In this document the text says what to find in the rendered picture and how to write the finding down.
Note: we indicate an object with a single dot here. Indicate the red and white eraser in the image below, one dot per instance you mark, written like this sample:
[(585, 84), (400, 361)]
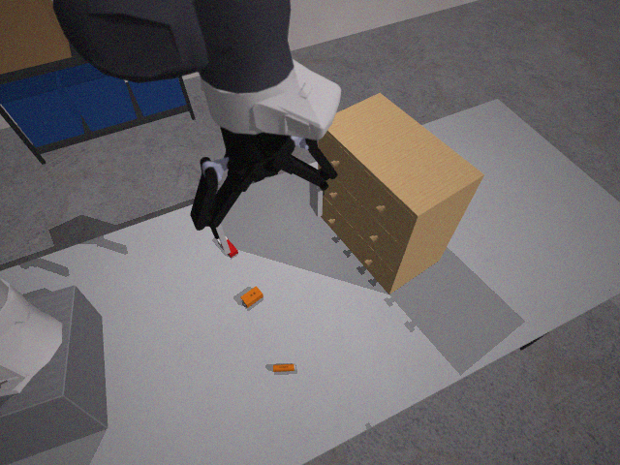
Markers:
[(232, 248)]

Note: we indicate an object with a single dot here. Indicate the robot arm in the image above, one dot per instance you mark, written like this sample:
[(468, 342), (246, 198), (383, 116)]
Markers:
[(251, 83)]

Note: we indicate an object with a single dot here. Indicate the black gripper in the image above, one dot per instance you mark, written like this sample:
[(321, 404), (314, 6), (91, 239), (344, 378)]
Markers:
[(209, 209)]

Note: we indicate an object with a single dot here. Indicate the small tan wooden chest of drawers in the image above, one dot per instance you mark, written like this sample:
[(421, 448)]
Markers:
[(434, 182)]

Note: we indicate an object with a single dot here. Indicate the orange aa battery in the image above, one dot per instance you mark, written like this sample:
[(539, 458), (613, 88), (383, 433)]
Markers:
[(284, 367)]

